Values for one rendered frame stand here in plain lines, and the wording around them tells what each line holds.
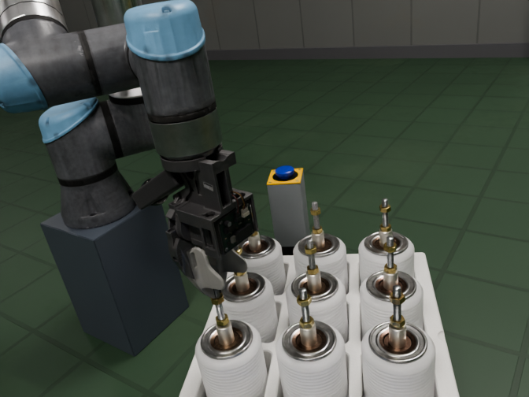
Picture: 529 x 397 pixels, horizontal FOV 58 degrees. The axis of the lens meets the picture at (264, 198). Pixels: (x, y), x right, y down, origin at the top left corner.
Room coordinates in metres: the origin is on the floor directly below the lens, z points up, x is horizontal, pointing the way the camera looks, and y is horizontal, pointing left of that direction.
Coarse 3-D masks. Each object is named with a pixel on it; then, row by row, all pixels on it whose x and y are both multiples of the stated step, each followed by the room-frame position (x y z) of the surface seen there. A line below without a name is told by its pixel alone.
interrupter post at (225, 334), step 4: (216, 324) 0.52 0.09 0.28; (228, 324) 0.52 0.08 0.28; (216, 328) 0.51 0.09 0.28; (220, 328) 0.51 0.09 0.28; (224, 328) 0.51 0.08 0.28; (228, 328) 0.51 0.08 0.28; (220, 332) 0.51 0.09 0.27; (224, 332) 0.51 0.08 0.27; (228, 332) 0.51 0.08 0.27; (232, 332) 0.52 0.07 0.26; (220, 336) 0.51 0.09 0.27; (224, 336) 0.51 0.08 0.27; (228, 336) 0.51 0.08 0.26; (232, 336) 0.51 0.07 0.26; (220, 340) 0.51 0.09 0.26; (224, 340) 0.51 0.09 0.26; (228, 340) 0.51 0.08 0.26; (232, 340) 0.51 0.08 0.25; (224, 344) 0.51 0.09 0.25; (228, 344) 0.51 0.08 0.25
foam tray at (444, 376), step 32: (288, 256) 0.81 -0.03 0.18; (352, 256) 0.77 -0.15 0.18; (416, 256) 0.74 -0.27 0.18; (352, 288) 0.68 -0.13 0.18; (288, 320) 0.62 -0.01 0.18; (352, 320) 0.60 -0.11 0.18; (352, 352) 0.53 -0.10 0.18; (448, 352) 0.50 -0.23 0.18; (192, 384) 0.51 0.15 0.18; (352, 384) 0.47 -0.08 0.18; (448, 384) 0.45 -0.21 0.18
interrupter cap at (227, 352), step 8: (232, 320) 0.55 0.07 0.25; (208, 328) 0.54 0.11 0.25; (232, 328) 0.54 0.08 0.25; (240, 328) 0.53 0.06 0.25; (248, 328) 0.53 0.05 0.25; (208, 336) 0.53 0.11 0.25; (216, 336) 0.53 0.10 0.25; (240, 336) 0.52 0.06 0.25; (248, 336) 0.52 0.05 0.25; (208, 344) 0.51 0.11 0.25; (216, 344) 0.51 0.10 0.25; (232, 344) 0.51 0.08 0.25; (240, 344) 0.50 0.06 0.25; (248, 344) 0.50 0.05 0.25; (208, 352) 0.50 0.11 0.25; (216, 352) 0.49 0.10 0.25; (224, 352) 0.49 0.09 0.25; (232, 352) 0.49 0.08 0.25; (240, 352) 0.49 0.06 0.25
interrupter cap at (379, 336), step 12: (384, 324) 0.50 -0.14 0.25; (408, 324) 0.49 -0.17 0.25; (372, 336) 0.48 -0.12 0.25; (384, 336) 0.48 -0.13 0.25; (408, 336) 0.47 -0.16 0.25; (420, 336) 0.47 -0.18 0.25; (372, 348) 0.46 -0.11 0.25; (384, 348) 0.46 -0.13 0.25; (396, 348) 0.46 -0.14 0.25; (408, 348) 0.45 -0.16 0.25; (420, 348) 0.45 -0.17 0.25; (384, 360) 0.44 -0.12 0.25; (396, 360) 0.43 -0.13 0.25; (408, 360) 0.43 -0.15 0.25
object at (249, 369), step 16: (256, 336) 0.52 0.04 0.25; (256, 352) 0.49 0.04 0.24; (208, 368) 0.48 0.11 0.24; (224, 368) 0.47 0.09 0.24; (240, 368) 0.48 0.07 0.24; (256, 368) 0.49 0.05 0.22; (208, 384) 0.49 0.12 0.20; (224, 384) 0.47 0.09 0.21; (240, 384) 0.47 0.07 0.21; (256, 384) 0.49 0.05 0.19
